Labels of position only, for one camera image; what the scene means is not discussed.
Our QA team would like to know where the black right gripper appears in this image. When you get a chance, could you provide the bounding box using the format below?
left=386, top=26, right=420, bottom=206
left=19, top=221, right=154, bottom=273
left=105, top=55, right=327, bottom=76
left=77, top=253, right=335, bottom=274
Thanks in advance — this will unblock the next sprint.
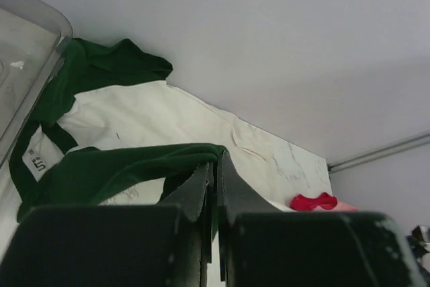
left=407, top=225, right=429, bottom=267

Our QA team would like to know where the folded pink t-shirt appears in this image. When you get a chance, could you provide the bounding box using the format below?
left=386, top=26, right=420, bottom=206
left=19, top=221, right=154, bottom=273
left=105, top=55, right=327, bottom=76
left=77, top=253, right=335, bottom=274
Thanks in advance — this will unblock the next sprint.
left=312, top=201, right=359, bottom=212

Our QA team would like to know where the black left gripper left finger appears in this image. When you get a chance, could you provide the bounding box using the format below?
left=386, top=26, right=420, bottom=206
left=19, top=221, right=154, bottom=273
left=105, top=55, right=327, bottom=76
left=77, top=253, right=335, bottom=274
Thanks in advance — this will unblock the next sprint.
left=1, top=164, right=210, bottom=286

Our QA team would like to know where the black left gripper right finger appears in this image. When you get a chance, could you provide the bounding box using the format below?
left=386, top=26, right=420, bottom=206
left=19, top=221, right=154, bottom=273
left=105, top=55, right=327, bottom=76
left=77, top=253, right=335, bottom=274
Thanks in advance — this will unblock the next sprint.
left=216, top=153, right=427, bottom=286

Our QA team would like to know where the right aluminium frame post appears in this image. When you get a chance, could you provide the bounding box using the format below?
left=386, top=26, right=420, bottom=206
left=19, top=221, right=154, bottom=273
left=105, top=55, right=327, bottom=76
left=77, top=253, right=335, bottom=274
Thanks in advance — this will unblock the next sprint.
left=327, top=132, right=429, bottom=173

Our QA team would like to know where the folded red t-shirt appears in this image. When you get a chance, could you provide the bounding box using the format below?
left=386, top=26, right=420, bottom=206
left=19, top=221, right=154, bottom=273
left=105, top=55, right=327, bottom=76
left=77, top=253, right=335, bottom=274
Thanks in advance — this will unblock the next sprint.
left=290, top=192, right=338, bottom=212

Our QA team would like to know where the cream green raglan t-shirt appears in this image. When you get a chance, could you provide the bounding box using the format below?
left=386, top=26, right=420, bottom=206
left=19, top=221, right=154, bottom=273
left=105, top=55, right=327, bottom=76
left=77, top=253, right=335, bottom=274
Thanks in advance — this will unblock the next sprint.
left=8, top=38, right=272, bottom=221

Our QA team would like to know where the clear grey plastic bin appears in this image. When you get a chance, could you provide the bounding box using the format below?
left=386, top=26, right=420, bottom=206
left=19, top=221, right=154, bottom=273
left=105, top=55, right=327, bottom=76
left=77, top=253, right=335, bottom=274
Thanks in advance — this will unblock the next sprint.
left=1, top=0, right=73, bottom=162

